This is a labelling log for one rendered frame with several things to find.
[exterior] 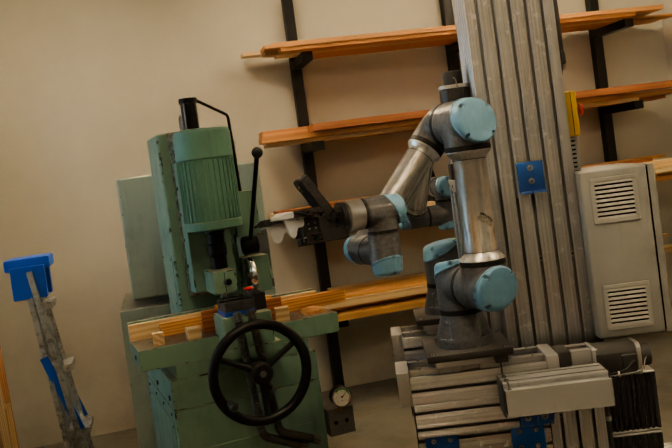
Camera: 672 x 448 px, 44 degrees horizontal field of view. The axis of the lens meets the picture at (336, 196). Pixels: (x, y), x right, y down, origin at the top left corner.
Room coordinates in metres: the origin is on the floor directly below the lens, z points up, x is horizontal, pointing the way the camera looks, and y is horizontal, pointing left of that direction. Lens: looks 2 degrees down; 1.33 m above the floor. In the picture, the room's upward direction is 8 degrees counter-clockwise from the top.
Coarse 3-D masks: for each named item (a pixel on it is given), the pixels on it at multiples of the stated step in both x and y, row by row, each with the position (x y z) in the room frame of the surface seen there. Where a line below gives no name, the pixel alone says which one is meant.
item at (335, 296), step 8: (304, 296) 2.63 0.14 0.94; (312, 296) 2.63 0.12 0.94; (320, 296) 2.64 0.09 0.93; (328, 296) 2.65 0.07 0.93; (336, 296) 2.66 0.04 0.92; (344, 296) 2.67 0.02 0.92; (288, 304) 2.61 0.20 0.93; (296, 304) 2.61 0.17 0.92; (304, 304) 2.62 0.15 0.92; (312, 304) 2.63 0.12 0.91; (320, 304) 2.64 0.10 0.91; (328, 304) 2.65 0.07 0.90; (176, 320) 2.49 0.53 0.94; (184, 320) 2.49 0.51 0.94; (192, 320) 2.50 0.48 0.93; (200, 320) 2.51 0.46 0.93; (160, 328) 2.46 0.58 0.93; (168, 328) 2.47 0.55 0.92; (176, 328) 2.48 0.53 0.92; (184, 328) 2.49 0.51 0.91
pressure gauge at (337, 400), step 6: (336, 390) 2.42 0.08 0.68; (342, 390) 2.42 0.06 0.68; (348, 390) 2.43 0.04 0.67; (330, 396) 2.43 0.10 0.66; (336, 396) 2.42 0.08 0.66; (348, 396) 2.43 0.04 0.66; (336, 402) 2.42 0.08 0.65; (342, 402) 2.42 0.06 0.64; (348, 402) 2.43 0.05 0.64; (342, 408) 2.44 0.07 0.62
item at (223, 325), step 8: (256, 312) 2.32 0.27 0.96; (264, 312) 2.32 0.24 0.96; (216, 320) 2.37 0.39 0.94; (224, 320) 2.28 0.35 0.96; (232, 320) 2.29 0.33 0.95; (216, 328) 2.38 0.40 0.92; (224, 328) 2.28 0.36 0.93; (232, 328) 2.29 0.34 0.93; (248, 336) 2.30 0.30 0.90; (264, 336) 2.32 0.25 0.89; (272, 336) 2.32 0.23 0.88; (232, 344) 2.28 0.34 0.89; (248, 344) 2.30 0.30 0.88
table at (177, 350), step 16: (304, 320) 2.46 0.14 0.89; (320, 320) 2.48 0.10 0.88; (336, 320) 2.49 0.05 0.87; (176, 336) 2.44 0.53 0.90; (208, 336) 2.37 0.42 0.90; (304, 336) 2.46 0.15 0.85; (144, 352) 2.29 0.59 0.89; (160, 352) 2.31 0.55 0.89; (176, 352) 2.32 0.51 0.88; (192, 352) 2.34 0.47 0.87; (208, 352) 2.35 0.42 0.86; (240, 352) 2.29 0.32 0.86; (256, 352) 2.31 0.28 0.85; (144, 368) 2.29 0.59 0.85; (160, 368) 2.31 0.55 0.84
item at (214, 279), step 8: (208, 272) 2.54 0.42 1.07; (216, 272) 2.49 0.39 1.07; (224, 272) 2.50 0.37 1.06; (232, 272) 2.51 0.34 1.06; (208, 280) 2.56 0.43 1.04; (216, 280) 2.49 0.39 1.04; (224, 280) 2.50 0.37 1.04; (232, 280) 2.51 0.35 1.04; (208, 288) 2.58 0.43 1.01; (216, 288) 2.49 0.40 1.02; (224, 288) 2.50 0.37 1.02; (232, 288) 2.50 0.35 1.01; (224, 296) 2.54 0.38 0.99
